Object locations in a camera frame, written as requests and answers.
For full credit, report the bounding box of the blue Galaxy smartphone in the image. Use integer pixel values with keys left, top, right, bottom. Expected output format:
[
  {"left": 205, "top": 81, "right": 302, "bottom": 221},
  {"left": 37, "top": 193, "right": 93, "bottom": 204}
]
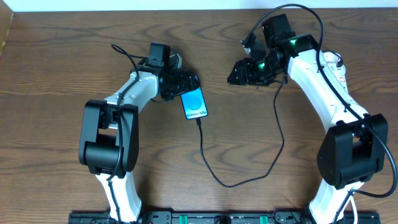
[{"left": 181, "top": 87, "right": 208, "bottom": 120}]

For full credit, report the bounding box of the black USB charging cable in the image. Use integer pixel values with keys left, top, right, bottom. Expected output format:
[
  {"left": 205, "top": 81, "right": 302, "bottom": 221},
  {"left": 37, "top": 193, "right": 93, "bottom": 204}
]
[{"left": 195, "top": 51, "right": 344, "bottom": 189}]

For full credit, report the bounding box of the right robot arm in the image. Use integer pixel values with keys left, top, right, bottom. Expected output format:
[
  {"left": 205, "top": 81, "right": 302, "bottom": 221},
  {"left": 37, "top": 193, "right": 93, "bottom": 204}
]
[{"left": 227, "top": 14, "right": 389, "bottom": 223}]

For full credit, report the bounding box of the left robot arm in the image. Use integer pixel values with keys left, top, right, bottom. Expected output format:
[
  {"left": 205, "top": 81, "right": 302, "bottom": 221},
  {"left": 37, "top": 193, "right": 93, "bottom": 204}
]
[{"left": 78, "top": 43, "right": 200, "bottom": 223}]

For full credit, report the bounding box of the white USB charger plug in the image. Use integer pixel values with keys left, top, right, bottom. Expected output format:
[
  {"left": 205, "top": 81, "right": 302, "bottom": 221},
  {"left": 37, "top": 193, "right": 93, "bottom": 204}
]
[{"left": 323, "top": 51, "right": 342, "bottom": 75}]

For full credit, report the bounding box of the white power strip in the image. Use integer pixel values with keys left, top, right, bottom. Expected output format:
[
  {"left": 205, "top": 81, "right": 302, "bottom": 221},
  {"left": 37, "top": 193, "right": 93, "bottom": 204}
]
[{"left": 336, "top": 75, "right": 348, "bottom": 91}]

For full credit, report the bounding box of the brown cardboard panel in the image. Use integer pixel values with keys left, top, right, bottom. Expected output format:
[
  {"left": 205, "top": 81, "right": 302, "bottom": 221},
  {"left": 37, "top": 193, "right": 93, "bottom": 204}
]
[{"left": 0, "top": 0, "right": 14, "bottom": 53}]

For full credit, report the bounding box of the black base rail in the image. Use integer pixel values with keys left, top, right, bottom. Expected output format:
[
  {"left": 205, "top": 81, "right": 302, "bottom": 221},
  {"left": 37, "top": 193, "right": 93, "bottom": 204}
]
[{"left": 67, "top": 210, "right": 381, "bottom": 224}]

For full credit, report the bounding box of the white power strip cord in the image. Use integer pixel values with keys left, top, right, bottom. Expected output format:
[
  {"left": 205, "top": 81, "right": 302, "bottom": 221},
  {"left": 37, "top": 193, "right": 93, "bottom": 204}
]
[{"left": 349, "top": 198, "right": 359, "bottom": 224}]

